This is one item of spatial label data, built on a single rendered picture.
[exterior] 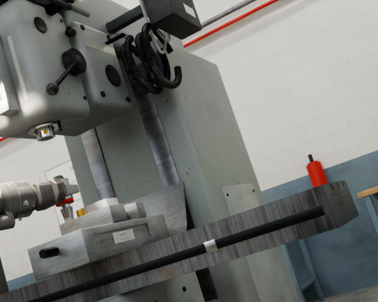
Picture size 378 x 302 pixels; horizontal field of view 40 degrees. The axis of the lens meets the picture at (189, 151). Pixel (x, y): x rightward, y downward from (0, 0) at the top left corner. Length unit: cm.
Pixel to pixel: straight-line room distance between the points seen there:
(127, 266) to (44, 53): 57
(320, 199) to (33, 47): 78
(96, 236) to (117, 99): 53
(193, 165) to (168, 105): 21
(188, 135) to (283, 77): 398
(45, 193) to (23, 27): 41
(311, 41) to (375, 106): 93
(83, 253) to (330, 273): 450
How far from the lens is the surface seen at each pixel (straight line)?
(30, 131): 138
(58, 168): 681
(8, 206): 122
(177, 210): 154
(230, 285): 156
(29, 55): 133
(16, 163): 728
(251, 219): 99
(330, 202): 95
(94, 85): 144
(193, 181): 156
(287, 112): 545
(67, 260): 110
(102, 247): 111
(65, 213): 133
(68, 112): 134
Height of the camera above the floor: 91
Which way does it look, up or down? 10 degrees up
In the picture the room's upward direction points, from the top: 18 degrees counter-clockwise
